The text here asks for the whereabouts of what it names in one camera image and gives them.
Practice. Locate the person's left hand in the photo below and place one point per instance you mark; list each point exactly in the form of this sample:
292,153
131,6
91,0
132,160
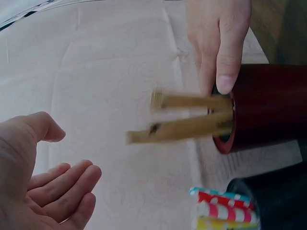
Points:
16,172

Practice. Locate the person's right hand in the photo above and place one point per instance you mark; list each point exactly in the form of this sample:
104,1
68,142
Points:
211,26

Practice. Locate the person's right thumb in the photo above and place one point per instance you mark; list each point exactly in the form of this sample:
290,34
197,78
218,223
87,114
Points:
229,60

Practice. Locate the person's left thumb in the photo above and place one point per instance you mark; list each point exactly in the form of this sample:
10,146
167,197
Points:
49,128

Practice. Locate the dark red cylindrical holder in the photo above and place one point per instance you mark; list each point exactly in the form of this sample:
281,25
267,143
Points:
268,107

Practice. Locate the wooden stick with ribbed end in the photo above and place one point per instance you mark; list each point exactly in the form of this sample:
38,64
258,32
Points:
187,101

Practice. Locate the wooden stick with dark notch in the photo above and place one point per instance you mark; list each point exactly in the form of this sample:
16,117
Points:
177,130

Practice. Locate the teal dotted paper straw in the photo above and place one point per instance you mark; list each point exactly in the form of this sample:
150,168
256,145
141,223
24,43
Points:
216,193

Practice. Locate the red dotted paper straw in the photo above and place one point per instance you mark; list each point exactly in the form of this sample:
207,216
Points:
216,200

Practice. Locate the yellow dotted paper straw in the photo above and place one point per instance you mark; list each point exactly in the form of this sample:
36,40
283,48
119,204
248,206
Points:
216,224

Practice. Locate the pink striped paper straw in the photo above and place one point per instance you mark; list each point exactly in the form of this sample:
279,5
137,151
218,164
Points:
220,212

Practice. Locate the black cup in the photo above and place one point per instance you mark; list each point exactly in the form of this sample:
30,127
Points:
275,203

